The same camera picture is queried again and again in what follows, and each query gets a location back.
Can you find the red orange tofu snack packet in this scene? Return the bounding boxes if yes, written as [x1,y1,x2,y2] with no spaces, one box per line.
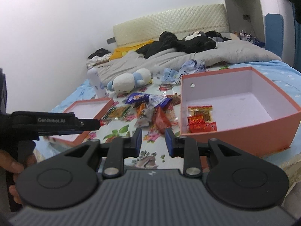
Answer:
[152,106,171,135]

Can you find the person's left hand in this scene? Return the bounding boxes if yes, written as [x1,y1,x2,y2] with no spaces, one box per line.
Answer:
[1,150,37,205]

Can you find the pink open cardboard box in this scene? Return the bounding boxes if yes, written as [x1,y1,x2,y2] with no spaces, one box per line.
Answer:
[180,67,300,157]

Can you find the pink box lid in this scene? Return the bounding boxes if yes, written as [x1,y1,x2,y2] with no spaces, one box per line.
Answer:
[45,97,114,147]

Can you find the red gold snack packet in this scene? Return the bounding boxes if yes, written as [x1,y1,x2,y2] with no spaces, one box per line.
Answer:
[188,105,213,122]

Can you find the white spray bottle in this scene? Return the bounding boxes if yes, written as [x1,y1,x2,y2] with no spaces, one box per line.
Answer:
[87,68,107,98]

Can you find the silver snack packet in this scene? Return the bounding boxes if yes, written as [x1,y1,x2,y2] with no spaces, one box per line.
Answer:
[135,103,154,128]

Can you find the dark red jerky snack packet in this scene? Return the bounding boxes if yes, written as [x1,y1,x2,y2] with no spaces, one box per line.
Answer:
[166,93,181,106]

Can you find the light blue bedsheet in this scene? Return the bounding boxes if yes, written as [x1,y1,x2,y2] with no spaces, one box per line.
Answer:
[50,60,301,189]

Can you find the small clothes pile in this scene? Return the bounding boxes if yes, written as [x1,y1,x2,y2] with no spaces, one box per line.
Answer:
[86,48,112,68]

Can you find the blue purple snack packet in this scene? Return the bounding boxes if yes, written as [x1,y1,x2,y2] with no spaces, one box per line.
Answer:
[125,93,150,105]

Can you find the floral plastic tablecloth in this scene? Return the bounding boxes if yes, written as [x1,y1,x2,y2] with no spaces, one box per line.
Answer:
[35,75,238,170]

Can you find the blue white snack packet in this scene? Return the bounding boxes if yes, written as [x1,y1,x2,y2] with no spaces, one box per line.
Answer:
[148,94,172,109]

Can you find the white blue plush toy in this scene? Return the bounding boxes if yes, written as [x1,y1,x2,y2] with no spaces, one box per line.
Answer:
[107,68,152,94]

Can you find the yellow cloth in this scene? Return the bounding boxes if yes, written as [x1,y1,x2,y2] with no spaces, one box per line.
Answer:
[109,40,154,61]

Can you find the blue white plastic bag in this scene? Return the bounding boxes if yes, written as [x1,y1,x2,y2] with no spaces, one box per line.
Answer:
[160,60,206,85]

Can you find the grey blanket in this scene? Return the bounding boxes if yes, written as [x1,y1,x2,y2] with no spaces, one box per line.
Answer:
[96,40,281,85]

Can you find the clear plastic wrapper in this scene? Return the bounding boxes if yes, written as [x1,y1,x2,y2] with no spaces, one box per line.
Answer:
[151,64,165,80]

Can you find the bottles on nightstand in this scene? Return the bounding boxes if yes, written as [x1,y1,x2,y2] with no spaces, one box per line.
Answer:
[232,30,265,48]

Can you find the black clothes pile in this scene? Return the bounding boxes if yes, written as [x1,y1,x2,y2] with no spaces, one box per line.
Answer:
[136,31,230,59]

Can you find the blue chair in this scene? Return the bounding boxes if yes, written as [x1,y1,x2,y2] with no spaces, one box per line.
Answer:
[265,13,284,57]

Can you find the cream quilted headboard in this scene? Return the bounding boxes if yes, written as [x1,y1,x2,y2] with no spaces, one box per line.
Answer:
[113,4,230,47]

